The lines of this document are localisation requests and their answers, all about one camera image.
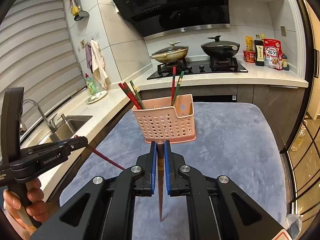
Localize black gas stove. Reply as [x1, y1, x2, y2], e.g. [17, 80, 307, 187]
[147, 57, 248, 80]

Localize cream hanging towel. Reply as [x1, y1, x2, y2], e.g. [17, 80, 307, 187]
[91, 40, 108, 90]

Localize grey-blue plush table cloth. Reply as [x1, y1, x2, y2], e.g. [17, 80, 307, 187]
[59, 101, 288, 240]

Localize brown chopstick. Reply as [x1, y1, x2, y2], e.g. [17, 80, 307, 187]
[157, 144, 164, 221]

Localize yellow seasoning bottle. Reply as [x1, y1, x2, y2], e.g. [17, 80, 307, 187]
[245, 36, 253, 51]

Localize person's left hand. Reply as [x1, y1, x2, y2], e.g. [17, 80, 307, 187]
[3, 177, 61, 234]

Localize black wok with lid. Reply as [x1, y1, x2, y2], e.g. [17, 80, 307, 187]
[201, 35, 240, 60]

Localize bright red chopstick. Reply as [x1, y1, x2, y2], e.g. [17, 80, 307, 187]
[171, 66, 176, 103]
[118, 83, 138, 109]

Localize stainless steel sink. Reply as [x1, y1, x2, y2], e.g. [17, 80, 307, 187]
[39, 115, 93, 144]

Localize hanging utensil rack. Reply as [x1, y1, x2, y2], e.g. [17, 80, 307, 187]
[69, 0, 89, 22]

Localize white oval plate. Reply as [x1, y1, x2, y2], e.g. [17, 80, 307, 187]
[86, 90, 107, 105]

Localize black range hood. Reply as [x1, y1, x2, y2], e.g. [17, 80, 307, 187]
[113, 0, 230, 40]

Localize pink perforated utensil holder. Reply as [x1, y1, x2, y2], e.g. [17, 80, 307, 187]
[132, 94, 196, 144]

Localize green chopstick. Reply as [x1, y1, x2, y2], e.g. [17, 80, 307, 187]
[171, 71, 184, 106]
[130, 80, 145, 109]

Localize purple hanging cloth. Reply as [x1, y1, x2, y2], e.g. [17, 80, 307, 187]
[85, 43, 93, 73]

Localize beige pan with lid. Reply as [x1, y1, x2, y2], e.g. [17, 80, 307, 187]
[150, 41, 189, 63]

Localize white window blinds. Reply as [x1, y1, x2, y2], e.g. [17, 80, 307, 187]
[1, 0, 85, 114]

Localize dark red chopstick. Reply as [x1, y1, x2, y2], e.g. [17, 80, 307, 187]
[123, 82, 143, 109]

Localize maroon chopstick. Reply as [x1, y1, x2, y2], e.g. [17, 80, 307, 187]
[72, 135, 125, 170]

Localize dark soy sauce bottle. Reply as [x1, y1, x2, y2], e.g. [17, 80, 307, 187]
[254, 34, 265, 66]

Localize chrome kitchen faucet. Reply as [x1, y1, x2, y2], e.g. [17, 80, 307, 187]
[23, 99, 57, 133]

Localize red cereal bag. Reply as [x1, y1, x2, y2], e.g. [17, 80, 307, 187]
[263, 38, 283, 70]

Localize red instant noodle cup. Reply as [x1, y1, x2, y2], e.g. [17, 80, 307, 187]
[243, 50, 255, 63]

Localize green dish soap bottle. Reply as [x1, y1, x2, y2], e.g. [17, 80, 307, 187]
[85, 73, 98, 95]

